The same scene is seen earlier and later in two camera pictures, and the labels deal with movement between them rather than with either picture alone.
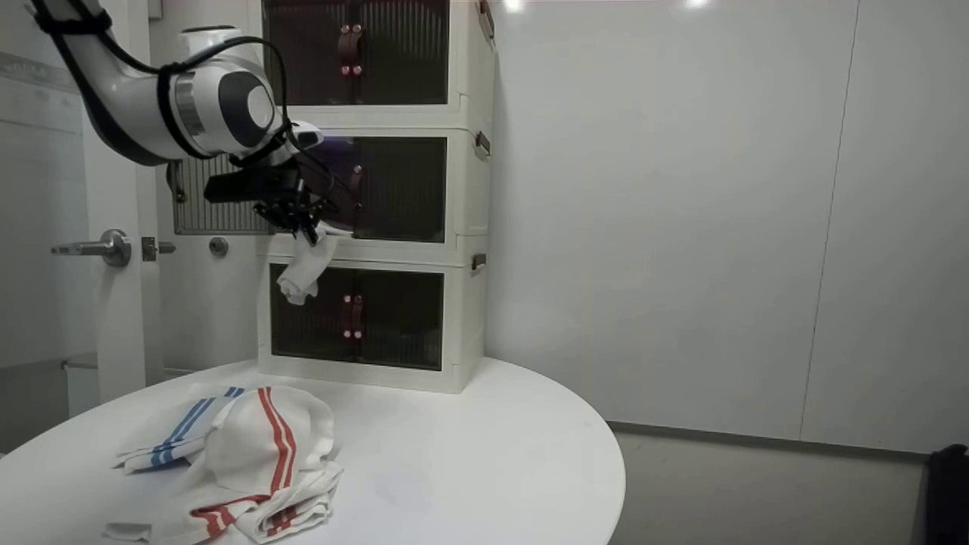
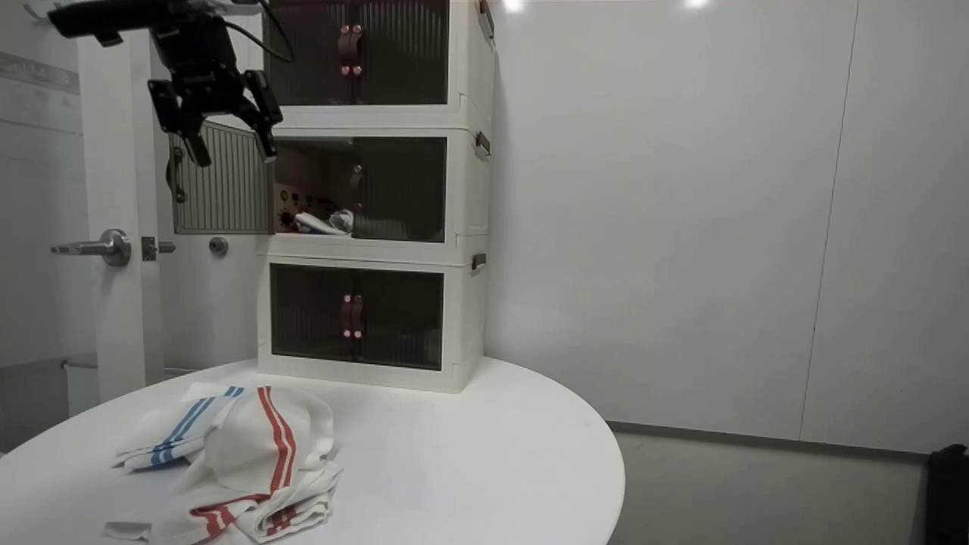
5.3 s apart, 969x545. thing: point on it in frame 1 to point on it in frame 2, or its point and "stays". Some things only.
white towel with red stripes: x=269 y=476 stays
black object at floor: x=948 y=496 stays
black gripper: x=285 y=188 to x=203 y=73
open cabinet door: x=194 y=213 stays
